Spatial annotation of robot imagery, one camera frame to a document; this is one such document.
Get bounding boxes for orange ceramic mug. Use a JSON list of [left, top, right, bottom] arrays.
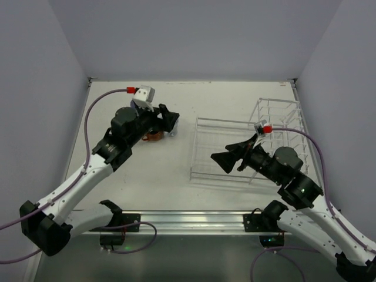
[[142, 131, 165, 142]]

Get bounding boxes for grey mug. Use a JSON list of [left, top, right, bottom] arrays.
[[168, 119, 179, 137]]

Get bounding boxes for lavender plastic cup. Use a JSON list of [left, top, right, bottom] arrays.
[[130, 100, 139, 115]]

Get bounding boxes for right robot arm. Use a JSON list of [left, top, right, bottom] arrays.
[[211, 135, 375, 281]]

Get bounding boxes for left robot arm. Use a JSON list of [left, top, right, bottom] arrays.
[[19, 104, 180, 256]]

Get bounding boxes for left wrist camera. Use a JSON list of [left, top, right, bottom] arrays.
[[132, 86, 155, 112]]

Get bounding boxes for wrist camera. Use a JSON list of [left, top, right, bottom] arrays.
[[254, 120, 273, 145], [132, 86, 155, 112]]

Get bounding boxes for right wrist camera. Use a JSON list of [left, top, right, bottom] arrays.
[[254, 120, 273, 145]]

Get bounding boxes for white wire dish rack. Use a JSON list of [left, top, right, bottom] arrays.
[[190, 98, 310, 184]]

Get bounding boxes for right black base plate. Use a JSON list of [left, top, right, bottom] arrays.
[[243, 208, 281, 233]]

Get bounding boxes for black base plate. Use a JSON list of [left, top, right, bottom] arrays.
[[92, 213, 141, 233], [243, 208, 281, 233]]

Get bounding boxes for aluminium mounting rail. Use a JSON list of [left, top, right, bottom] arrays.
[[82, 209, 294, 236]]

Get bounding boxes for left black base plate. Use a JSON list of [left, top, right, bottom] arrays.
[[92, 213, 141, 233]]

